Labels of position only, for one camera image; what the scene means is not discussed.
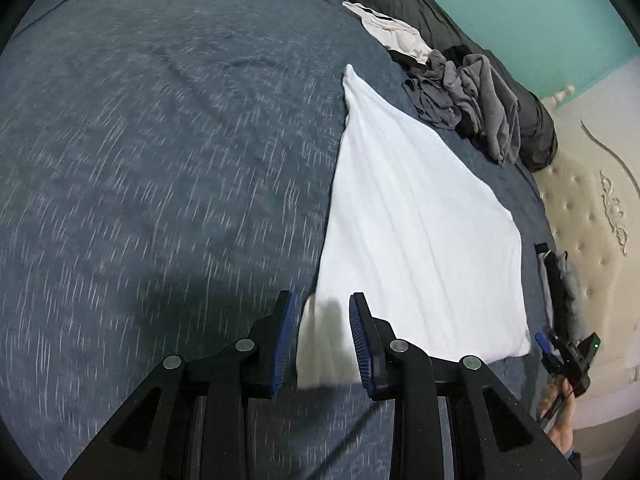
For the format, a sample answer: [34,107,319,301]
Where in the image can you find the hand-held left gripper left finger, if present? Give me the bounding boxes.
[62,290,297,480]

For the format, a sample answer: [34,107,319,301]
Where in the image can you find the dark grey t-shirt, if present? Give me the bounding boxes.
[402,50,462,130]

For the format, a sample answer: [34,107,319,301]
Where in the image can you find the blue-grey bed sheet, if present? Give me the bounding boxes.
[0,0,558,480]

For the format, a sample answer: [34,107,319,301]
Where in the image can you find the white t-shirt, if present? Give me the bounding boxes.
[296,64,532,391]

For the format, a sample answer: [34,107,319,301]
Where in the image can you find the cream tufted headboard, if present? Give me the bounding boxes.
[530,85,640,466]

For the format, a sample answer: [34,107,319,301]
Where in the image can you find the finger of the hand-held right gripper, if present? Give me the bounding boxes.
[534,242,568,351]
[535,332,561,371]

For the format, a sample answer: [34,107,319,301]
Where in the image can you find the person's right hand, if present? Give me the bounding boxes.
[537,380,576,456]

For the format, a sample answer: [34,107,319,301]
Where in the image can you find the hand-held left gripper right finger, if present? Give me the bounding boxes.
[348,292,582,480]

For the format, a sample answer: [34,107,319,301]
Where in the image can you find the white black-trimmed shorts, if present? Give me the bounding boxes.
[342,0,435,67]

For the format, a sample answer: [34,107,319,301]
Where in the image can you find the pile of grey clothes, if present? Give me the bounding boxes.
[452,54,522,166]

